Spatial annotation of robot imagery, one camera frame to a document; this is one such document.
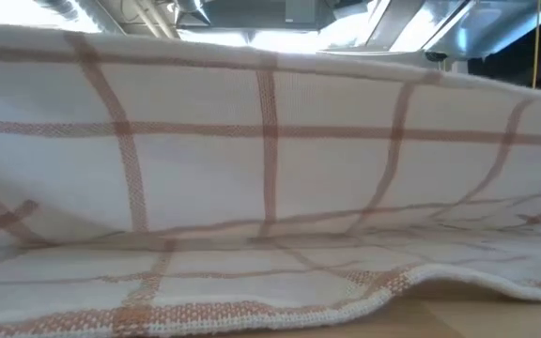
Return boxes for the white red-checked towel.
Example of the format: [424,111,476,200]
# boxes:
[0,22,541,338]

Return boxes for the grey ceiling unit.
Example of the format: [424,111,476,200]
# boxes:
[283,0,338,24]

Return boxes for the black overhead beam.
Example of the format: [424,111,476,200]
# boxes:
[466,4,541,93]

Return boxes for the shiny metal duct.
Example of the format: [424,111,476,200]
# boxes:
[319,0,541,60]

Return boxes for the corrugated silver ceiling duct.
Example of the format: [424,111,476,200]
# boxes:
[33,0,178,38]

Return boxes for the yellow cable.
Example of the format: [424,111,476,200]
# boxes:
[532,0,541,90]

